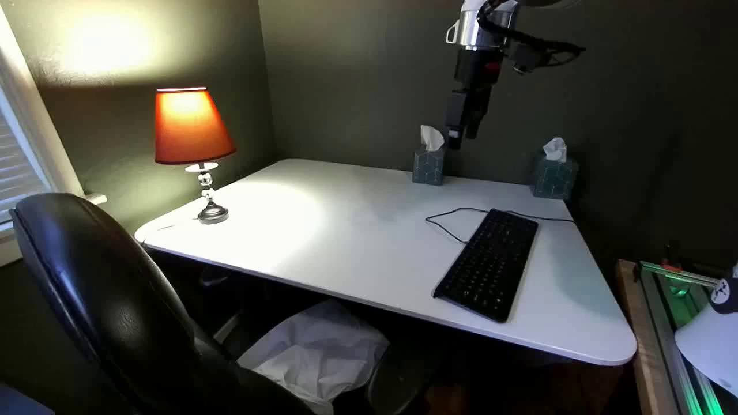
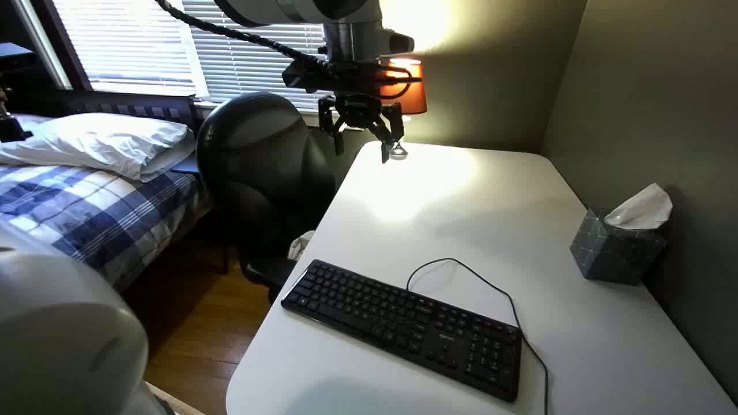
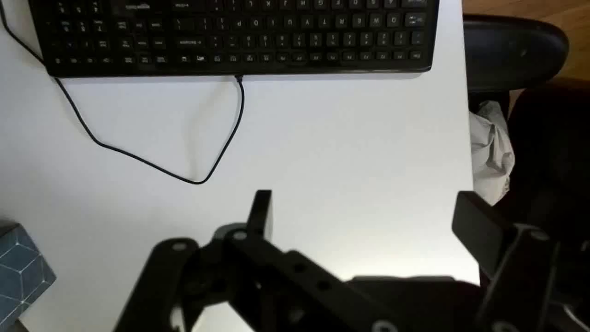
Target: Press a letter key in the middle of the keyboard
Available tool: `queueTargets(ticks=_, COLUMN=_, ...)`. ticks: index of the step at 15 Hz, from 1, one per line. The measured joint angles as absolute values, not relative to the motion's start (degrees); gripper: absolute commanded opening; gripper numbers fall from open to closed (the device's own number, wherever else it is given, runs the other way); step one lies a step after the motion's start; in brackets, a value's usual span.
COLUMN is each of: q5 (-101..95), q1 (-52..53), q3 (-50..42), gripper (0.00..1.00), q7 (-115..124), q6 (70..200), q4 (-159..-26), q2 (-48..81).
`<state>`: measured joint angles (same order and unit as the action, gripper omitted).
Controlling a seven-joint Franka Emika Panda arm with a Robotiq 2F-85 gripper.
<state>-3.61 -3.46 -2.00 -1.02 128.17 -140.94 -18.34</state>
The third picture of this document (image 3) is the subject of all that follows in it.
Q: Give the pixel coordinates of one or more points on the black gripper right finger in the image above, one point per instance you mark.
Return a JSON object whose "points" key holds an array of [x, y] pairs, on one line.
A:
{"points": [[522, 277]]}

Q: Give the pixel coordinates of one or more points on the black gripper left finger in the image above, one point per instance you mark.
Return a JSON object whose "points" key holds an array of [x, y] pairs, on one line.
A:
{"points": [[270, 277]]}

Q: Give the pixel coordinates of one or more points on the black computer keyboard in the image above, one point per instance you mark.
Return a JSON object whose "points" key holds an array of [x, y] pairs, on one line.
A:
{"points": [[246, 37]]}

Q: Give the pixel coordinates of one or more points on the black leather office chair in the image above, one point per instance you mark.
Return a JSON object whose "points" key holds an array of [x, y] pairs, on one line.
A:
{"points": [[517, 52]]}

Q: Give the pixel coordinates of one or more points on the white crumpled cloth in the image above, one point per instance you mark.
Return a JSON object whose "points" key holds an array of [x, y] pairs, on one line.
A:
{"points": [[491, 154]]}

